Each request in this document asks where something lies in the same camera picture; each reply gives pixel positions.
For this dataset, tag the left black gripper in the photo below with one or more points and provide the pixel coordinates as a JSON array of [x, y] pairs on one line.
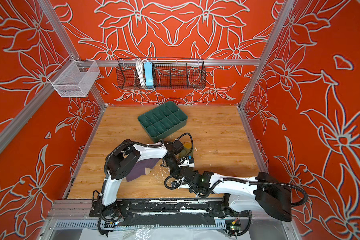
[[173, 172]]

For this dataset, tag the green striped sock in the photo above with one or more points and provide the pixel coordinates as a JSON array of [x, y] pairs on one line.
[[187, 150]]

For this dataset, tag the purple striped sock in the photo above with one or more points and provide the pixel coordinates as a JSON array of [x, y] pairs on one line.
[[142, 168]]

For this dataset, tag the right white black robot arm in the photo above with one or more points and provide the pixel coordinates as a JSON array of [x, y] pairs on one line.
[[260, 193]]

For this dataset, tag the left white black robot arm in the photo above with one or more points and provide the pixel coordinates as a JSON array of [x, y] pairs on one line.
[[125, 161]]

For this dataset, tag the green compartment tray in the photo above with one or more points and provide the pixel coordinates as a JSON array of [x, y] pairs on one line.
[[163, 121]]

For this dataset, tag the light blue box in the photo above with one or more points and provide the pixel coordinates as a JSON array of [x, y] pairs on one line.
[[148, 66]]

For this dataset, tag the clear acrylic box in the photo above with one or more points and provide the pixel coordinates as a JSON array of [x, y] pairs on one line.
[[74, 81]]

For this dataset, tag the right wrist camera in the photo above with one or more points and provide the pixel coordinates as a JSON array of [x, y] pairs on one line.
[[180, 184]]

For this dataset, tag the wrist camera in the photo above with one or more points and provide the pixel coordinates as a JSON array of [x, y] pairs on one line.
[[180, 184], [189, 162]]

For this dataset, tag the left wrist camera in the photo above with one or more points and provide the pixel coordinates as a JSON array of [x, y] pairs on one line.
[[189, 162]]

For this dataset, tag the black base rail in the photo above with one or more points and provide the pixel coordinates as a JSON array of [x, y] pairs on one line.
[[198, 213]]

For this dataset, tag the black wire basket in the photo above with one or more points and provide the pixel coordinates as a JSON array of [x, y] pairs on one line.
[[168, 74]]

